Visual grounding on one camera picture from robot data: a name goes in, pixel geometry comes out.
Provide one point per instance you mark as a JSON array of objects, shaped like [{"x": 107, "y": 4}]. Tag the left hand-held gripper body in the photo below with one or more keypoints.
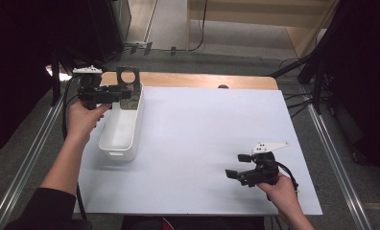
[{"x": 90, "y": 92}]

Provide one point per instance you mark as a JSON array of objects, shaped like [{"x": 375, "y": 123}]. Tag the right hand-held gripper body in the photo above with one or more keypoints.
[{"x": 265, "y": 172}]

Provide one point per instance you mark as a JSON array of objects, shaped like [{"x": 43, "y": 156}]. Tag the patterned phone case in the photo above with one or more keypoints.
[{"x": 133, "y": 83}]

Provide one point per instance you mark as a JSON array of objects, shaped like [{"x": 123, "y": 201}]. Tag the white plastic bin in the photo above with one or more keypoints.
[{"x": 119, "y": 134}]

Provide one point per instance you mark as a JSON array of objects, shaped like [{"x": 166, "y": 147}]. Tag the person's right hand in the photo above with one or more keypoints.
[{"x": 282, "y": 196}]

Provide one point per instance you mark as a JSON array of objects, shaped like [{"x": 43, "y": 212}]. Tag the person's left hand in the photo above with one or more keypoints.
[{"x": 82, "y": 123}]

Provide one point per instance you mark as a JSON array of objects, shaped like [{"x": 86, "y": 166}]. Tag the black stand leg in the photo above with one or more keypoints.
[{"x": 55, "y": 89}]

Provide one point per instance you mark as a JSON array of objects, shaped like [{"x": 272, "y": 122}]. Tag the person's dark clothing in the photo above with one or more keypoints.
[{"x": 210, "y": 223}]

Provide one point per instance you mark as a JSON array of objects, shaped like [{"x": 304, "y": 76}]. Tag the grey metal cabinet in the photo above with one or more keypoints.
[{"x": 122, "y": 16}]

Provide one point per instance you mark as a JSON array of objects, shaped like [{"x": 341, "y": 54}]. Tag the dark table knob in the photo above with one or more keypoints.
[{"x": 223, "y": 86}]

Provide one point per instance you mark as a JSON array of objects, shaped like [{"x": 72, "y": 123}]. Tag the wooden table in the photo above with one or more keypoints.
[{"x": 194, "y": 80}]

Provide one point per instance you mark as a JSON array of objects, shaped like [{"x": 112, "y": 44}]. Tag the black curtain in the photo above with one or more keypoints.
[
  {"x": 364, "y": 64},
  {"x": 18, "y": 64}
]

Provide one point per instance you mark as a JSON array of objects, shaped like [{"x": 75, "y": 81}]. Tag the black metal stand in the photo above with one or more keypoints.
[{"x": 319, "y": 83}]

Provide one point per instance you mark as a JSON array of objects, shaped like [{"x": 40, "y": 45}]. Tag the person's dark sleeve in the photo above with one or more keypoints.
[{"x": 47, "y": 211}]

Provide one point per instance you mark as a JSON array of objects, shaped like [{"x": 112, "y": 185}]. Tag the wooden shelf unit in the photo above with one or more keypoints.
[{"x": 258, "y": 12}]

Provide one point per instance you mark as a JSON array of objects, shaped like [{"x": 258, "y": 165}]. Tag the metal floor rail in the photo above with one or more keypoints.
[
  {"x": 21, "y": 172},
  {"x": 341, "y": 179}
]

